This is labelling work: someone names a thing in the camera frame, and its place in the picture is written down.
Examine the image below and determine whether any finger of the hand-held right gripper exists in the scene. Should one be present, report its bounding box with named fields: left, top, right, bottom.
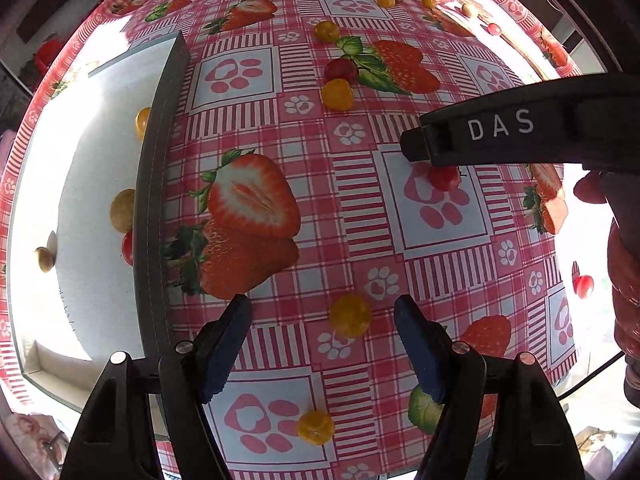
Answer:
left=400, top=124, right=432, bottom=163

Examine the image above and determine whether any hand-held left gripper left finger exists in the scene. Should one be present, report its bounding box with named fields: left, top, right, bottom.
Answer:
left=60, top=294, right=253, bottom=480

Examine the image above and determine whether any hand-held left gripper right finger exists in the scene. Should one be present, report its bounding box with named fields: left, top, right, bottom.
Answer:
left=393, top=294, right=586, bottom=480

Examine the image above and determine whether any white box with grey rim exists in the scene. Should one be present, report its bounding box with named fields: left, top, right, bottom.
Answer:
left=7, top=30, right=192, bottom=413

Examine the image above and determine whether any black cable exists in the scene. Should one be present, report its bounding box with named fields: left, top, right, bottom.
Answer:
left=557, top=350, right=626, bottom=402

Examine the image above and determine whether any red plastic container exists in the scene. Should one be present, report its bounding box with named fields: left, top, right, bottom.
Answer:
left=34, top=37, right=64, bottom=74

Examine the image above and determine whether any person's right hand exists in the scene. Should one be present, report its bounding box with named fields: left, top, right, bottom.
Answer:
left=573, top=170, right=609, bottom=206

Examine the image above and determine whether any person's right forearm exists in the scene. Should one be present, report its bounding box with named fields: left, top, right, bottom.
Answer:
left=606, top=220, right=640, bottom=403

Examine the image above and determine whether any strawberry print pink tablecloth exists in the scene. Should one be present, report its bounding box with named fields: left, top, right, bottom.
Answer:
left=0, top=0, right=608, bottom=480

